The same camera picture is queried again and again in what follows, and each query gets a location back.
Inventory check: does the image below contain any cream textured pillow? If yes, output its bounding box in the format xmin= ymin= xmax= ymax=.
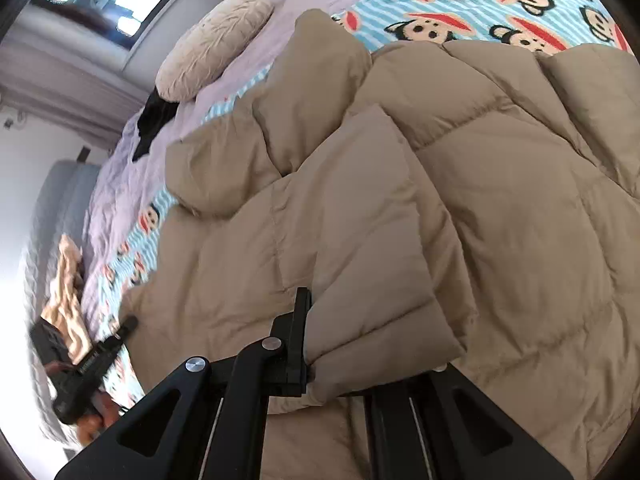
xmin=155 ymin=0 xmax=273 ymax=103

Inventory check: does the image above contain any beige striped cloth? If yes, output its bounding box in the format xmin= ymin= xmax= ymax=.
xmin=41 ymin=234 xmax=91 ymax=364

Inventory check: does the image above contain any black garment on bed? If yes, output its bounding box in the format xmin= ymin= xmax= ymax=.
xmin=131 ymin=89 xmax=179 ymax=162

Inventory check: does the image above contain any grey curtain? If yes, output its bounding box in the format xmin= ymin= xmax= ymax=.
xmin=1 ymin=37 xmax=148 ymax=151

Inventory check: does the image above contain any grey padded headboard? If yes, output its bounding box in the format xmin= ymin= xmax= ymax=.
xmin=21 ymin=159 xmax=100 ymax=448

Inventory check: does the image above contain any person's left hand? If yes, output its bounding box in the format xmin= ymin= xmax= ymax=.
xmin=77 ymin=391 xmax=120 ymax=446

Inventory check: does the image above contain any tan puffer jacket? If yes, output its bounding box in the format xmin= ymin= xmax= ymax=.
xmin=119 ymin=8 xmax=640 ymax=480

